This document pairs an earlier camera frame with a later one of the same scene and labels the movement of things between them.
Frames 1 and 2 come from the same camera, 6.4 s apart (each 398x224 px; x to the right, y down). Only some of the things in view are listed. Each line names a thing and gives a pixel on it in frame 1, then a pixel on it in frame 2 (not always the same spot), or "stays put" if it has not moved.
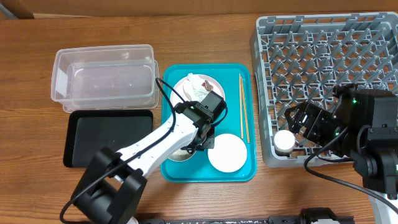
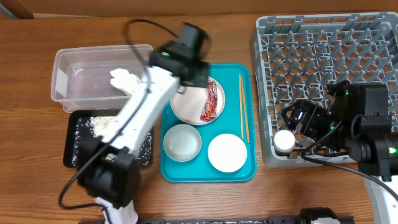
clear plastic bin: x=106 y=78 stays put
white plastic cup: x=284 y=141 stays put
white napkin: x=194 y=89 -> x=124 y=80
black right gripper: x=316 y=116 stays put
